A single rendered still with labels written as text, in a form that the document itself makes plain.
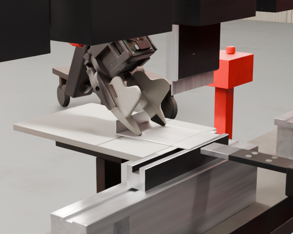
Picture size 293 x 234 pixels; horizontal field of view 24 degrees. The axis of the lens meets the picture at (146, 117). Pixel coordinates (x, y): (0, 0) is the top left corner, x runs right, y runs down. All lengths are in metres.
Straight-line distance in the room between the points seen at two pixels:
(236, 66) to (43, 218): 1.16
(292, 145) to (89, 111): 0.37
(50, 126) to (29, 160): 3.00
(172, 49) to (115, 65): 0.14
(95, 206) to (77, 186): 2.78
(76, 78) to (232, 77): 1.78
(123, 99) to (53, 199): 2.49
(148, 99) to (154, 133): 0.07
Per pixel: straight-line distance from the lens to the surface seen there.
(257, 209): 1.07
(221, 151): 0.92
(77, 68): 1.06
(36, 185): 3.66
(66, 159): 4.04
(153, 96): 1.05
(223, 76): 2.78
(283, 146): 1.26
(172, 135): 1.00
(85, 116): 1.11
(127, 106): 0.99
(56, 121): 1.08
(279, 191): 1.15
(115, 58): 1.01
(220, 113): 2.90
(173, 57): 0.89
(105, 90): 1.00
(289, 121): 1.23
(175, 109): 4.78
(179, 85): 0.91
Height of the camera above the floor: 1.29
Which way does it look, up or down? 15 degrees down
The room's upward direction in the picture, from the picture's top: straight up
